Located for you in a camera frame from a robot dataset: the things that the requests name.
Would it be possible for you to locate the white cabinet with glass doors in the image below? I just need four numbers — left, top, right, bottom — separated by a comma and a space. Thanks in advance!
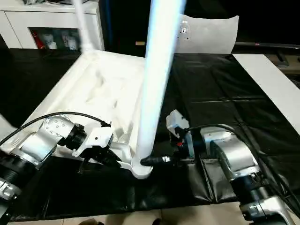
0, 4, 105, 51

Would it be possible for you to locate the dark tangled strap bundle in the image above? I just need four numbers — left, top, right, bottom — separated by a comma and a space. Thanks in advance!
22, 0, 47, 7

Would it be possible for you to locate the white plastic table leg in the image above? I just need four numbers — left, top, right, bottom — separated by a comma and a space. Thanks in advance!
0, 113, 18, 150
136, 0, 188, 165
72, 0, 97, 56

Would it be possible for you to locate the black table mat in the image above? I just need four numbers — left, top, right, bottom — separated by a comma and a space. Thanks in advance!
0, 48, 300, 221

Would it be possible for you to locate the white plastic table top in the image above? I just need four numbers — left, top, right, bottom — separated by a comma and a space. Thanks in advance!
0, 50, 155, 180

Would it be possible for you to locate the black couch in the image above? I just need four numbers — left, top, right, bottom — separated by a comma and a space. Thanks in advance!
103, 0, 300, 54

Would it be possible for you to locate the grey cushion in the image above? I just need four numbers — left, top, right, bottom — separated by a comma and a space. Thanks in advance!
175, 14, 240, 54

